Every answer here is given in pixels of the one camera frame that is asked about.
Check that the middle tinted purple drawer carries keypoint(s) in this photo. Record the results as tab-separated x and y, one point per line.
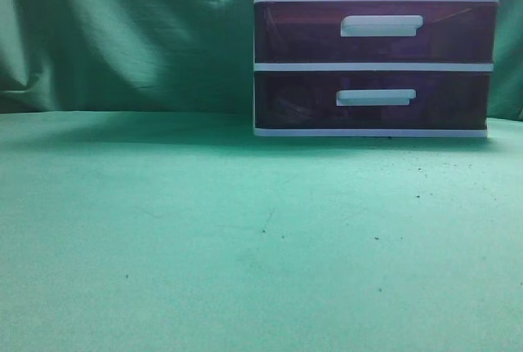
419	32

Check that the green cloth table cover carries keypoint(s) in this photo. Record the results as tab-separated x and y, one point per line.
185	232

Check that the green cloth backdrop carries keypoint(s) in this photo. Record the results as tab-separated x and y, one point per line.
192	56

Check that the bottom tinted purple drawer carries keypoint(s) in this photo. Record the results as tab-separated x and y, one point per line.
371	100

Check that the tinted purple drawer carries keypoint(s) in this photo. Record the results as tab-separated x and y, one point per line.
419	32
371	100

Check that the white plastic drawer cabinet frame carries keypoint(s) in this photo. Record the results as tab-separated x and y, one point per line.
368	66

